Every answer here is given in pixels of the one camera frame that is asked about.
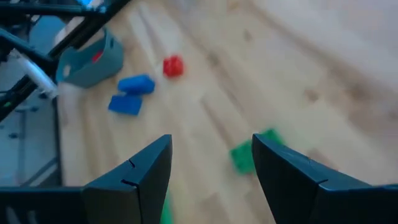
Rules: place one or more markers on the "dark teal plastic basket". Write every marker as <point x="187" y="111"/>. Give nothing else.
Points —
<point x="93" y="74"/>

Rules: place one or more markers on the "green toy brick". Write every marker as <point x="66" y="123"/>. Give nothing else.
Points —
<point x="166" y="213"/>
<point x="242" y="158"/>

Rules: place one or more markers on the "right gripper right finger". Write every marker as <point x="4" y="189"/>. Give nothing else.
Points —
<point x="295" y="186"/>

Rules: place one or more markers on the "small red toy brick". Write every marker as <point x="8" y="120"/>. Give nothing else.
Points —
<point x="173" y="66"/>

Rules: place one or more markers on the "black aluminium table frame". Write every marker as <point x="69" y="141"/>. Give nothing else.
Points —
<point x="87" y="28"/>

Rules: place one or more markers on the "blue toy brick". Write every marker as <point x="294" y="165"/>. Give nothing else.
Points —
<point x="136" y="84"/>
<point x="126" y="104"/>

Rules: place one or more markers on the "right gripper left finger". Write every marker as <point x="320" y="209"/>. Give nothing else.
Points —
<point x="136" y="193"/>

